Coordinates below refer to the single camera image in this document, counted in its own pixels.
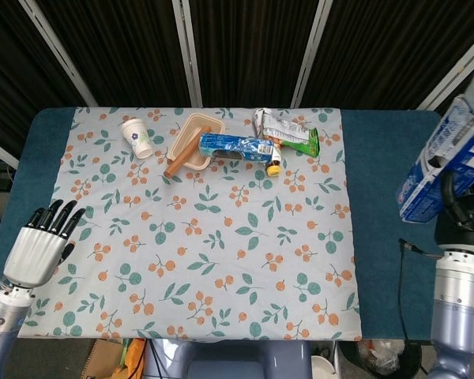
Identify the fruit and leaf print tablecloth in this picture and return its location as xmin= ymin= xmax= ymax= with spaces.
xmin=17 ymin=106 xmax=363 ymax=343

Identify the beige rectangular food tray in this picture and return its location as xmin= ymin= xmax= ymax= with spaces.
xmin=166 ymin=112 xmax=227 ymax=171

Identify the blue toothpaste carton box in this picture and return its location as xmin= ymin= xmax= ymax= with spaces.
xmin=396 ymin=54 xmax=474 ymax=224

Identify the green silver snack bag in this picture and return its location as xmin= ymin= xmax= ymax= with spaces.
xmin=254 ymin=108 xmax=322 ymax=159

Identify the white bucket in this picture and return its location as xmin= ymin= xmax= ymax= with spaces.
xmin=310 ymin=355 xmax=339 ymax=379

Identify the blue cookie box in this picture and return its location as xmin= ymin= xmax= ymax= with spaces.
xmin=198 ymin=133 xmax=276 ymax=164

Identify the black trash bin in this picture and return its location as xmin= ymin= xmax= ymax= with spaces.
xmin=341 ymin=340 xmax=424 ymax=379

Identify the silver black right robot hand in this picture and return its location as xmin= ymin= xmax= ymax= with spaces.
xmin=433 ymin=169 xmax=474 ymax=254

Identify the wooden rolling pin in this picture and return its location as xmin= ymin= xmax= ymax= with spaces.
xmin=164 ymin=125 xmax=213 ymax=179

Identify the white flower print paper cup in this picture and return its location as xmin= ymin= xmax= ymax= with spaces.
xmin=120 ymin=117 xmax=155 ymax=160

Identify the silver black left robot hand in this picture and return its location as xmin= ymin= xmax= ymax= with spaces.
xmin=2 ymin=199 xmax=87 ymax=287

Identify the grey blue robot torso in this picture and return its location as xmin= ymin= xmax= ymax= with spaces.
xmin=141 ymin=339 xmax=313 ymax=379

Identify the white screen frame post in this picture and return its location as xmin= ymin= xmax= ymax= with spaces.
xmin=18 ymin=0 xmax=100 ymax=108
xmin=290 ymin=0 xmax=333 ymax=108
xmin=416 ymin=27 xmax=474 ymax=112
xmin=171 ymin=0 xmax=205 ymax=108
xmin=0 ymin=135 xmax=21 ymax=171

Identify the orange yellow bag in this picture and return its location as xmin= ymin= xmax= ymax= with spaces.
xmin=120 ymin=338 xmax=148 ymax=379

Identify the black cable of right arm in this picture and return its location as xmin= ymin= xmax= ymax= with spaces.
xmin=397 ymin=238 xmax=444 ymax=341

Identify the brown bottle with yellow cap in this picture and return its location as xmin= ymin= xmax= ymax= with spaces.
xmin=265 ymin=144 xmax=284 ymax=177

